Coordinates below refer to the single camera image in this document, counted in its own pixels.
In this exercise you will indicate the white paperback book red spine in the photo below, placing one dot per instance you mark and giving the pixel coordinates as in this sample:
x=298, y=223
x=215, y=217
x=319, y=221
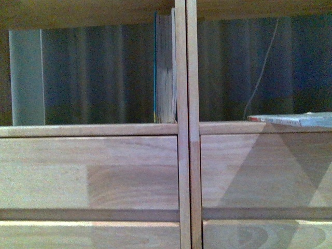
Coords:
x=320, y=119

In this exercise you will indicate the left wooden shelf unit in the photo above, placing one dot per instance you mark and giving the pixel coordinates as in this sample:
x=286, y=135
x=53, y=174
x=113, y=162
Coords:
x=29, y=14

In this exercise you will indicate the wooden shelf unit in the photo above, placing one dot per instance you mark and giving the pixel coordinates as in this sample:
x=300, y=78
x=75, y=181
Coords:
x=29, y=14
x=248, y=58

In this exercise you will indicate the right wooden shelf unit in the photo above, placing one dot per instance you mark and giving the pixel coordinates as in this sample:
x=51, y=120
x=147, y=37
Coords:
x=248, y=58

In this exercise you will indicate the white pillar behind shelf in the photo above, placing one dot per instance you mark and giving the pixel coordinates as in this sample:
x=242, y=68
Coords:
x=27, y=78

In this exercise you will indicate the upright teal-covered book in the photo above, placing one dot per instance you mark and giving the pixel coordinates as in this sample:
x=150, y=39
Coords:
x=165, y=82

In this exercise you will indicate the upper right wooden drawer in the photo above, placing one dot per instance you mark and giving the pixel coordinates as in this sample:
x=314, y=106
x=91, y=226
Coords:
x=285, y=170

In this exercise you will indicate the wooden drawer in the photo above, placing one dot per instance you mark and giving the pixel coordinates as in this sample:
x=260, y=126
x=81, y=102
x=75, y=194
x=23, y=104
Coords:
x=285, y=170
x=266, y=234
x=117, y=173
x=50, y=234

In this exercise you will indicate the upper left wooden drawer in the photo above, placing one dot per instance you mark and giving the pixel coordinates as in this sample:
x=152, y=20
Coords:
x=117, y=173

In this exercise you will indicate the lower right wooden drawer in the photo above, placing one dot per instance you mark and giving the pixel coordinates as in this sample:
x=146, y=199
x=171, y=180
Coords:
x=266, y=234

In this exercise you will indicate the lower left wooden drawer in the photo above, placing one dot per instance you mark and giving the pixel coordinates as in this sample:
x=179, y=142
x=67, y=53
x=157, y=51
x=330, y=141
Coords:
x=50, y=234

